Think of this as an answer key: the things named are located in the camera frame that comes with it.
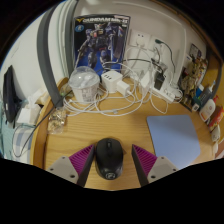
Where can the light blue mouse pad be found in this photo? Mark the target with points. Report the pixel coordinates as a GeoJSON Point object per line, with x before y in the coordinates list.
{"type": "Point", "coordinates": [173, 140]}

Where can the black computer mouse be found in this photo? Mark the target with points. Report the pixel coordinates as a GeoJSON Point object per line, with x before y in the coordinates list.
{"type": "Point", "coordinates": [109, 158]}

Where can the white tissue pack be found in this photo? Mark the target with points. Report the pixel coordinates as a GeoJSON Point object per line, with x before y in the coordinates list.
{"type": "Point", "coordinates": [28, 114]}

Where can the clear dome-lid plastic cup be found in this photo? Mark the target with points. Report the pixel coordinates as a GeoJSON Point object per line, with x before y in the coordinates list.
{"type": "Point", "coordinates": [84, 85]}

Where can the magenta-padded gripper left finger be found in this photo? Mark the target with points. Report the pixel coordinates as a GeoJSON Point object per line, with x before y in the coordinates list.
{"type": "Point", "coordinates": [63, 166]}

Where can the white multi-port charger cube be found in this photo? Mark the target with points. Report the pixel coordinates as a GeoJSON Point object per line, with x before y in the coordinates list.
{"type": "Point", "coordinates": [110, 81]}

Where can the white plug adapter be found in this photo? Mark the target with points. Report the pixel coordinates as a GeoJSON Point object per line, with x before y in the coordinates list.
{"type": "Point", "coordinates": [122, 88]}

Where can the brown tree-like toy figure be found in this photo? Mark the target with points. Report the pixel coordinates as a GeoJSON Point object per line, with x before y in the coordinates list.
{"type": "Point", "coordinates": [192, 80]}

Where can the red tube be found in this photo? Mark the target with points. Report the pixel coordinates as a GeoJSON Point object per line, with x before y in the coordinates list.
{"type": "Point", "coordinates": [217, 117]}

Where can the black charger block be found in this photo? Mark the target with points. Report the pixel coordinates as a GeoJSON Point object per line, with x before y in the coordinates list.
{"type": "Point", "coordinates": [159, 81]}

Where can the black bag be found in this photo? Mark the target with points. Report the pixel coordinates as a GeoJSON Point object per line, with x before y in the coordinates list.
{"type": "Point", "coordinates": [10, 95]}

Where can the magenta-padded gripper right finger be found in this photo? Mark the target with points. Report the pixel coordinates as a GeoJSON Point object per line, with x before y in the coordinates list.
{"type": "Point", "coordinates": [160, 166]}

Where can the small white holder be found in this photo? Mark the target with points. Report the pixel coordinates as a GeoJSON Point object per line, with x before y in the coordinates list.
{"type": "Point", "coordinates": [216, 133]}

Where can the tall white charger block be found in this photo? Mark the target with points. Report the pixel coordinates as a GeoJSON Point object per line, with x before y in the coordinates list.
{"type": "Point", "coordinates": [146, 82]}

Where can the teal cloth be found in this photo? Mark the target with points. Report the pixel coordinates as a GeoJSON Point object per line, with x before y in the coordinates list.
{"type": "Point", "coordinates": [5, 133]}

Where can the white wall socket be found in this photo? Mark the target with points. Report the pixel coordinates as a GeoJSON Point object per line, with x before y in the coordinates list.
{"type": "Point", "coordinates": [138, 38]}
{"type": "Point", "coordinates": [155, 42]}

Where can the dark bottle with white nozzle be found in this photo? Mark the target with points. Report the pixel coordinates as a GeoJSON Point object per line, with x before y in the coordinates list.
{"type": "Point", "coordinates": [206, 93]}

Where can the grey metal desk frame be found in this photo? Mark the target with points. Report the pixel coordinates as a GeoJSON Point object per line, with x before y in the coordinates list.
{"type": "Point", "coordinates": [45, 56]}

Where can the blue robot model kit box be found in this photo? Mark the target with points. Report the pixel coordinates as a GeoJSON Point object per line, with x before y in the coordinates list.
{"type": "Point", "coordinates": [100, 43]}

